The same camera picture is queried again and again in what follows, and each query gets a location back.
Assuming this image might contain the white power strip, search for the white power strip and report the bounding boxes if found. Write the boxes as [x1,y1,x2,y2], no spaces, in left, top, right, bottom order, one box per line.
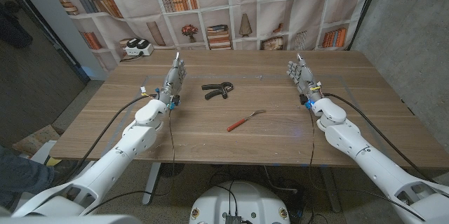
[124,39,154,57]

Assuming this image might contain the black backdrop stand pole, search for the black backdrop stand pole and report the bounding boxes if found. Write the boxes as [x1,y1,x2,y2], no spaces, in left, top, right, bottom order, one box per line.
[345,0,385,51]

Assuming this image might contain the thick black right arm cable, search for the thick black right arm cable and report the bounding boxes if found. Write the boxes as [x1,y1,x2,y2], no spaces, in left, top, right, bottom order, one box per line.
[321,92,438,185]

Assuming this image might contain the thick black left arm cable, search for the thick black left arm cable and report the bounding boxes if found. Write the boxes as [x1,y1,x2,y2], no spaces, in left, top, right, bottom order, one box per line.
[58,93,159,186]

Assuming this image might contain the black grip strengthener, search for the black grip strengthener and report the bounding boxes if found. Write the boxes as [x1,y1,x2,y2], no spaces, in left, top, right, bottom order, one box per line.
[201,81,234,101]

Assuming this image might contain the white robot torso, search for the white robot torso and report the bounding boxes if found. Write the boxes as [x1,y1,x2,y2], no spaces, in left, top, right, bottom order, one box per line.
[188,180,291,224]

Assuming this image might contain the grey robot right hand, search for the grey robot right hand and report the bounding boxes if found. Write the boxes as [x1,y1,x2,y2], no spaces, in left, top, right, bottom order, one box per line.
[286,53,323,107]

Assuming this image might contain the patterned floor mat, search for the patterned floor mat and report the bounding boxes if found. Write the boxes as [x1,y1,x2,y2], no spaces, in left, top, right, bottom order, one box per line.
[13,124,61,155]

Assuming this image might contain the white table leg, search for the white table leg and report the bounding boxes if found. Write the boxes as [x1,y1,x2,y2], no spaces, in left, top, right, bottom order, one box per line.
[319,166,343,213]
[142,162,162,206]

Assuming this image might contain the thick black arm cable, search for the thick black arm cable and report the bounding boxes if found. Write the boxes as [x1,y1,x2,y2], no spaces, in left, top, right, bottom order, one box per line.
[321,92,438,185]
[58,93,159,186]

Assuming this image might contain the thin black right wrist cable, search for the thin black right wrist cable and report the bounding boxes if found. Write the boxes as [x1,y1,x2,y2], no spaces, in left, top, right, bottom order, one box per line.
[307,107,427,222]

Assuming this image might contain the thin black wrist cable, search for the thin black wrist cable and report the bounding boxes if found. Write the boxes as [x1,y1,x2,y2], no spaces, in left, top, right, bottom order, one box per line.
[82,107,176,216]
[307,107,427,222]

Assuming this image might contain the fork with red handle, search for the fork with red handle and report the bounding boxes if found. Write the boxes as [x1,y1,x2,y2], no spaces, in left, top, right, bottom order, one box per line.
[226,109,267,133]

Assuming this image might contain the thin black left wrist cable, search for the thin black left wrist cable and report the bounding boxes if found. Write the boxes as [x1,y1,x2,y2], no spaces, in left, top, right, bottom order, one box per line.
[82,107,176,216]

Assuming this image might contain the printed bookshelf backdrop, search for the printed bookshelf backdrop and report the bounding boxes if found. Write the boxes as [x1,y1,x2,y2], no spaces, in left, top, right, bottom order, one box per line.
[40,0,378,72]

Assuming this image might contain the person in blue jeans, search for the person in blue jeans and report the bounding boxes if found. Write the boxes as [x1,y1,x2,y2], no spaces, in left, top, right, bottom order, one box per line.
[0,145,55,211]

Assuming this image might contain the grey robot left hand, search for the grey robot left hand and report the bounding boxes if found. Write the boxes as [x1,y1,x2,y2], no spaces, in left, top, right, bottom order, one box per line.
[158,51,187,107]

